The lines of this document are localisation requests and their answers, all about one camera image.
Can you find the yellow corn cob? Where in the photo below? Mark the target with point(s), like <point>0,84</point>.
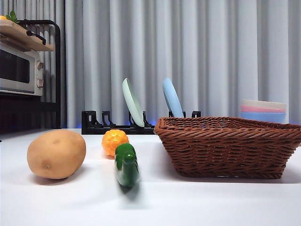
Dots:
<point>113,141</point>

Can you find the green cucumber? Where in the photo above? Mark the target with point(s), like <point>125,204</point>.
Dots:
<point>127,169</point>

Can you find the brown wicker basket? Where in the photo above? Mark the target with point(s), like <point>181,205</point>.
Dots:
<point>225,150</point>

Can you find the brown potato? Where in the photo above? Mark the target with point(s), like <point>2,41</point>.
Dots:
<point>56,153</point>

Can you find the pale green plate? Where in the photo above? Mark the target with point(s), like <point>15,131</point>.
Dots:
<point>132,103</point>

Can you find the pale blue plate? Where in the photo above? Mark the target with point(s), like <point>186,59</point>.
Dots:
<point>172,99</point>

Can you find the black dish rack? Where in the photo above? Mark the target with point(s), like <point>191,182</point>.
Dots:
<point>117,130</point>

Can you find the grey pleated curtain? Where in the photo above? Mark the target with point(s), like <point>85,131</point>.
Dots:
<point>211,47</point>

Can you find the pink bowl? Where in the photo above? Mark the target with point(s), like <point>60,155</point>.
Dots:
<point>258,109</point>

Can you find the blue bowl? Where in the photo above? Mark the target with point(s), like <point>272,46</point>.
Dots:
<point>263,117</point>

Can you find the cream bowl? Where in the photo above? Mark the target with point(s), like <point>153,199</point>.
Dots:
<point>263,103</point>

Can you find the silver toaster oven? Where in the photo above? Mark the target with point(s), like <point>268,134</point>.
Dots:
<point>21,68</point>

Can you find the wooden board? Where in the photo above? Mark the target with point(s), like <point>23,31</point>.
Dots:
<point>21,37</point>

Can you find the green leaves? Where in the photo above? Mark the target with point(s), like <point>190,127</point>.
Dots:
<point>13,17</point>

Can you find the yellow fruit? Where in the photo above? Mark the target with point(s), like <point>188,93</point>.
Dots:
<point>2,17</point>

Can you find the black metal shelf frame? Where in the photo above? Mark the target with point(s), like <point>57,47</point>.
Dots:
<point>57,70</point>

